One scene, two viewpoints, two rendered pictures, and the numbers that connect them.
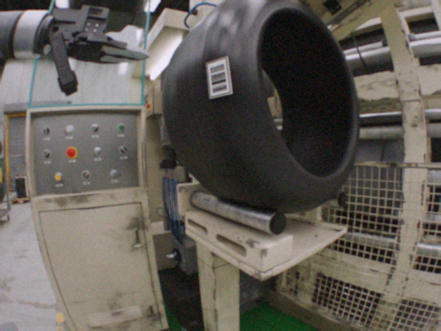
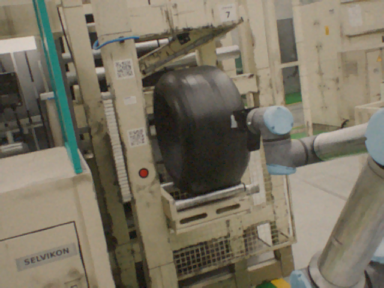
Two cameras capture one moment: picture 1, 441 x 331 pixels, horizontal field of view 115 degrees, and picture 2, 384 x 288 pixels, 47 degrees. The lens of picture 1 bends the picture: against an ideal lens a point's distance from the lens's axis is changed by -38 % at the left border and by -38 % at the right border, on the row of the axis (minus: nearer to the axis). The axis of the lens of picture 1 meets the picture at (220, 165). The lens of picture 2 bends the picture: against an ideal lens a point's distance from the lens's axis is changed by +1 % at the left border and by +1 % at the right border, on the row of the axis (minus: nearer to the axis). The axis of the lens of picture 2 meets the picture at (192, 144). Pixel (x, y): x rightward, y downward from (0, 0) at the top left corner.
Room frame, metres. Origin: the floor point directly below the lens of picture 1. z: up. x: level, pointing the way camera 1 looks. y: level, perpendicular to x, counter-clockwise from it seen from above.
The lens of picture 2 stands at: (0.09, 1.79, 1.52)
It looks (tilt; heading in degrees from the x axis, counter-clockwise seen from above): 11 degrees down; 286
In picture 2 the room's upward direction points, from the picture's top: 9 degrees counter-clockwise
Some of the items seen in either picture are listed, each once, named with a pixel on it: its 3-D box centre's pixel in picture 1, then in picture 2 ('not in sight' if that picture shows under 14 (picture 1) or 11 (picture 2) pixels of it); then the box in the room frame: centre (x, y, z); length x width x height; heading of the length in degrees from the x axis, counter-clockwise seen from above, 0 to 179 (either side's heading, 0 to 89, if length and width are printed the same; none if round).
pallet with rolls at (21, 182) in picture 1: (23, 187); not in sight; (4.53, 5.73, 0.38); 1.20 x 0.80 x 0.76; 41
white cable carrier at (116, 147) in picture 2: not in sight; (117, 147); (0.89, 0.10, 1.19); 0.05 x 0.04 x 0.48; 123
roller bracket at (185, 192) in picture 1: (231, 192); (161, 198); (0.78, -0.03, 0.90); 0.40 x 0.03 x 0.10; 123
